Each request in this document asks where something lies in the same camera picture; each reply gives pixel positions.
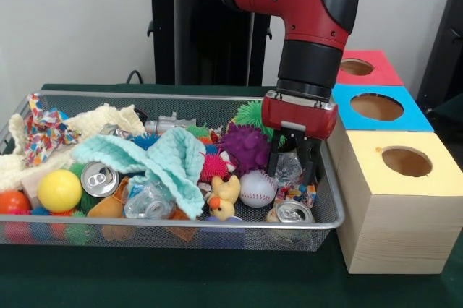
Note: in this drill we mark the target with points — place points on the wooden three-hole box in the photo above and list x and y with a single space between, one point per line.
398 232

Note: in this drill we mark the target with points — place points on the cream knitted cloth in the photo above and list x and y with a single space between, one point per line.
112 116

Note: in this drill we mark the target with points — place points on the large colourful patterned cloth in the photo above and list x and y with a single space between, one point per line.
43 134

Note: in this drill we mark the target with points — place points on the small colourful patterned cloth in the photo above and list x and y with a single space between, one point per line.
298 192

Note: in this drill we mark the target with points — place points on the white baseball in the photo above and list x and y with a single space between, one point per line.
257 188

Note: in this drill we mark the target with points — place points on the dark green table cloth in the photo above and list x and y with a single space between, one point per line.
181 279

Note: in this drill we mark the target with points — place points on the silver mesh bin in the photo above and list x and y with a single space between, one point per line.
144 237

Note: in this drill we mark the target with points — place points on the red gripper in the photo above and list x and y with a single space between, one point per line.
296 118

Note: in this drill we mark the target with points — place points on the black panel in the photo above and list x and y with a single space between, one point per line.
448 51

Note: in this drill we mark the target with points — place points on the yellow plush duck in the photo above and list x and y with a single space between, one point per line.
222 206

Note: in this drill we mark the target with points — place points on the yellow ball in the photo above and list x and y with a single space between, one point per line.
59 190

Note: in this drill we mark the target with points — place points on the purple spiky toy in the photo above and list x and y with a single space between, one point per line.
242 145

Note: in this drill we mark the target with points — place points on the mint knitted cloth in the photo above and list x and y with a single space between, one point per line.
170 156

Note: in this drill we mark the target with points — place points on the silver drink can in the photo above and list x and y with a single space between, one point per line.
99 179
289 212

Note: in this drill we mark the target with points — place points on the green spiky ball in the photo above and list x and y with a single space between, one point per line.
249 113

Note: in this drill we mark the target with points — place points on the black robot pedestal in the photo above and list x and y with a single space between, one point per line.
202 40

